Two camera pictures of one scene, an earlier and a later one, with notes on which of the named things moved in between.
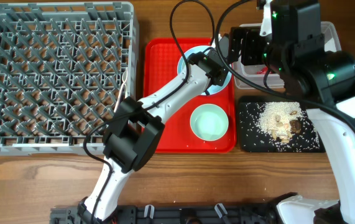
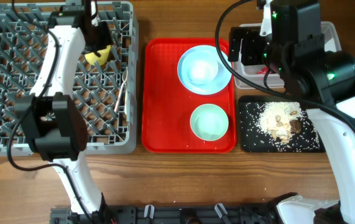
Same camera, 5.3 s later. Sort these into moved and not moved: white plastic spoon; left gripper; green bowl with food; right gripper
Moved: left gripper
Not moved: white plastic spoon; green bowl with food; right gripper
